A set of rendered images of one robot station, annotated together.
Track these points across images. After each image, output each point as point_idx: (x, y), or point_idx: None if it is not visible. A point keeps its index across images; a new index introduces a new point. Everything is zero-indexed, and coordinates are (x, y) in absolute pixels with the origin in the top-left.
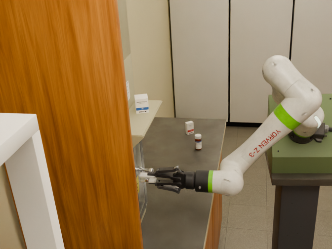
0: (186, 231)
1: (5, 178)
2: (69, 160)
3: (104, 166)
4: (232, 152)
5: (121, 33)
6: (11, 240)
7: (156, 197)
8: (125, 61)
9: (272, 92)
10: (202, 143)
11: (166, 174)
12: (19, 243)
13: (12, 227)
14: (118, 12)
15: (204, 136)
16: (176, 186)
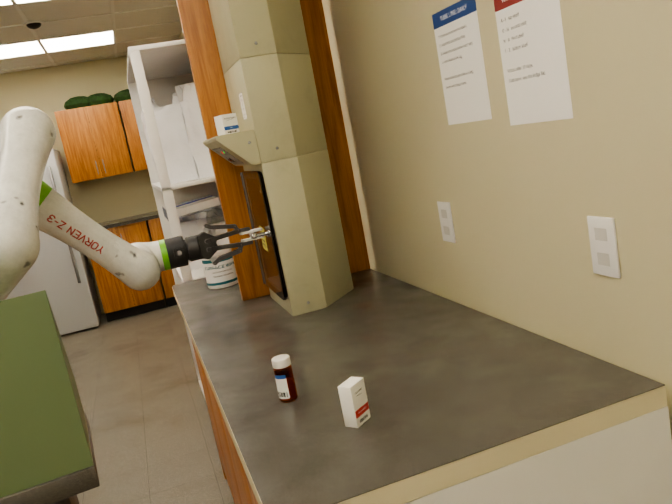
0: (218, 325)
1: (359, 164)
2: None
3: None
4: (132, 245)
5: (227, 29)
6: (365, 229)
7: (293, 326)
8: (235, 65)
9: (38, 228)
10: (289, 413)
11: (223, 233)
12: (371, 243)
13: (365, 217)
14: (221, 1)
15: (301, 432)
16: (216, 257)
